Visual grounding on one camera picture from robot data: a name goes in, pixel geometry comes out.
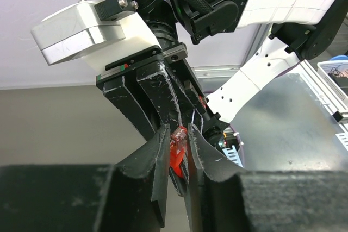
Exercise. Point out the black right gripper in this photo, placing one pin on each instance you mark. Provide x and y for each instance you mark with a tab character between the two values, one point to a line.
158	94

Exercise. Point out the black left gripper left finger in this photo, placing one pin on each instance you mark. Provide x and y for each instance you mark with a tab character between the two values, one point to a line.
128	196

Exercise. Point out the red ethernet cable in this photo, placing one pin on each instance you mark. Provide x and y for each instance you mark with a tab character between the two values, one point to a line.
178	147

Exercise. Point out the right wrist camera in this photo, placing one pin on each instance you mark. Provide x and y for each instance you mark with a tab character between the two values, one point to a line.
76	32

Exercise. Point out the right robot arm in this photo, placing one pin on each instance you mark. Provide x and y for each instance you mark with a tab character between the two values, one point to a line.
301	30

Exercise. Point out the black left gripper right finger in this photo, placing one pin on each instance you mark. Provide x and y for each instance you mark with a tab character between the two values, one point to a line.
227	197

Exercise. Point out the white plastic basket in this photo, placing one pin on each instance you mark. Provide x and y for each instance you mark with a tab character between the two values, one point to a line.
334	71

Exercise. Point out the slotted cable duct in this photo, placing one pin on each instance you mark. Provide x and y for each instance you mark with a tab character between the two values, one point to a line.
232	155

